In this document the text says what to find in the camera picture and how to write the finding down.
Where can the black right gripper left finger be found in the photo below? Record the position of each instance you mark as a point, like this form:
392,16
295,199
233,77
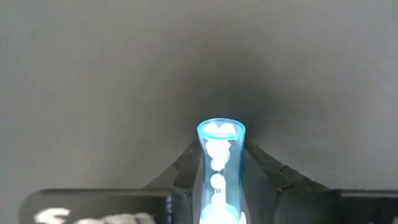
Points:
183,193

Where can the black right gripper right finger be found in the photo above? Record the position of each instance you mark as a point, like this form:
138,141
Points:
273,196

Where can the teal pill bottle white cap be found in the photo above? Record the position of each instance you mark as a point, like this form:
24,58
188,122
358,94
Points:
220,174

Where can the black table mat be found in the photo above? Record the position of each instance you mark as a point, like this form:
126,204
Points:
93,77

